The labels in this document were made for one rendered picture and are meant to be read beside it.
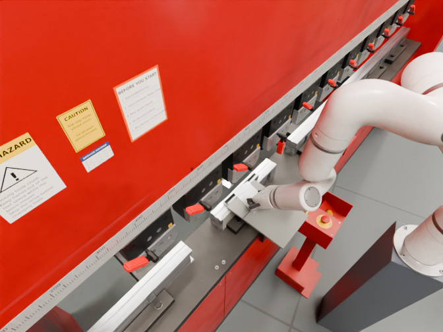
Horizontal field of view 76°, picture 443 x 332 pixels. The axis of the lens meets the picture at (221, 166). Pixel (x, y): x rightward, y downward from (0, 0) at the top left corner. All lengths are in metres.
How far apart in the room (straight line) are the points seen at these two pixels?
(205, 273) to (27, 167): 0.83
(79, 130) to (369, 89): 0.52
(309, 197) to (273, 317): 1.28
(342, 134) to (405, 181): 2.28
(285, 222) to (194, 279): 0.40
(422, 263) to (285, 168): 0.66
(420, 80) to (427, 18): 2.20
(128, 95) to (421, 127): 0.51
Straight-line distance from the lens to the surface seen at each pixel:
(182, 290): 1.14
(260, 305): 2.03
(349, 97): 0.63
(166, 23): 0.48
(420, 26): 2.89
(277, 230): 1.10
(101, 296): 2.17
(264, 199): 0.99
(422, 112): 0.61
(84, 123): 0.45
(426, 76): 0.68
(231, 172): 0.92
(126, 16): 0.44
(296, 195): 0.86
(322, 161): 0.73
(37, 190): 0.48
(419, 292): 1.34
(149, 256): 0.77
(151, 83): 0.50
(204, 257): 1.17
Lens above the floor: 1.96
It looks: 50 degrees down
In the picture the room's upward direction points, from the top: straight up
